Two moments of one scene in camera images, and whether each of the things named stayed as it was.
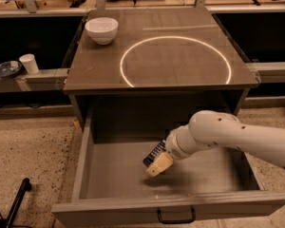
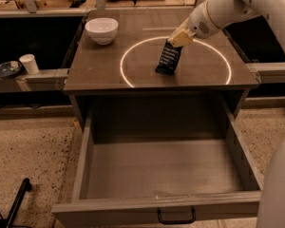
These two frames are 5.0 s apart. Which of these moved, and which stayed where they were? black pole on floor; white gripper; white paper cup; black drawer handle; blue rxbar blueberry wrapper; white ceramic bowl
Moved: blue rxbar blueberry wrapper; white gripper
Stayed: black drawer handle; white ceramic bowl; white paper cup; black pole on floor
